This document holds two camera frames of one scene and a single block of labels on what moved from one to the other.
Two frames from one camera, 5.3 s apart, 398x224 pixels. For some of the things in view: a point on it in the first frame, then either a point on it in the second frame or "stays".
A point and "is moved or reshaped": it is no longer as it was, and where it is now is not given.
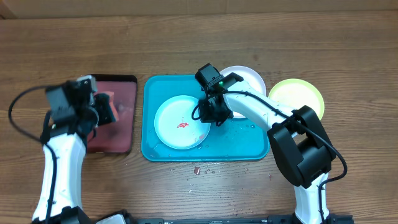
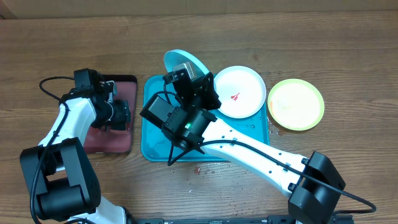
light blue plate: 175,126 is moved or reshaped
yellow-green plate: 296,93 stays
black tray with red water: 117,137 stays
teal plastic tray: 233,139 stays
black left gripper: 103,102 to 123,112
